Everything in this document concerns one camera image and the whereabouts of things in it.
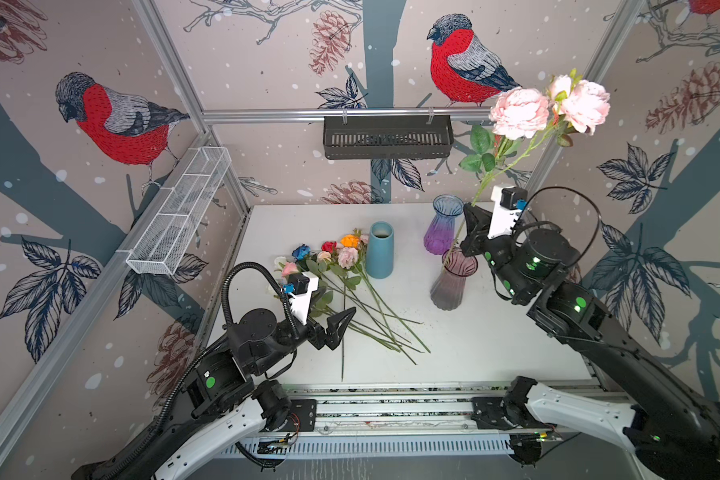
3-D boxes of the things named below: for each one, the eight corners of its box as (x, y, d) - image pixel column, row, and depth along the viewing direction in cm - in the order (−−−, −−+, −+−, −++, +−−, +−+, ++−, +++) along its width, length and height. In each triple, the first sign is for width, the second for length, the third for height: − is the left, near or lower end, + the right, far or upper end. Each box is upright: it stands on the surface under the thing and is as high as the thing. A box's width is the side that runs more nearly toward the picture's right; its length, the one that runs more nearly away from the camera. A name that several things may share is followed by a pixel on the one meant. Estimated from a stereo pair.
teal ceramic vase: (368, 278, 101) (367, 241, 85) (370, 258, 107) (370, 219, 91) (390, 280, 101) (394, 242, 85) (391, 260, 106) (395, 221, 90)
